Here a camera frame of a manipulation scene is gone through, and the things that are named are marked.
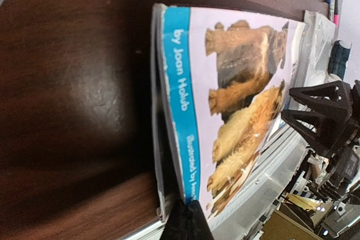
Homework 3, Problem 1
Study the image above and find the aluminium front rail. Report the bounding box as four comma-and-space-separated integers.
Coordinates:
124, 125, 307, 239

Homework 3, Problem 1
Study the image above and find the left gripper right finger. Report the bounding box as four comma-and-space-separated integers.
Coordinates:
281, 81, 353, 153

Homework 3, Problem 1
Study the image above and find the white and dark blue bowl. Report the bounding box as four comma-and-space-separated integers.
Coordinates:
327, 40, 352, 80

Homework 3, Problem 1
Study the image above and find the grey notebook with barcode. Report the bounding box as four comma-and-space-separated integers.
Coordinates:
290, 10, 335, 87

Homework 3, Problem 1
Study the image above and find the white marker pen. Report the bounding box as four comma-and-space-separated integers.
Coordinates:
329, 0, 338, 23

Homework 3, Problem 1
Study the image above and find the dog picture book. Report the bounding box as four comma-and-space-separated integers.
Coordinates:
151, 3, 307, 229

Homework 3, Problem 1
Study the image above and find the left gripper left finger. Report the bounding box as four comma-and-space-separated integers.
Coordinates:
162, 200, 214, 240

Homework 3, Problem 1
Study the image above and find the pink highlighter marker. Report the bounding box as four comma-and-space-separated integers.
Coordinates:
334, 14, 339, 27

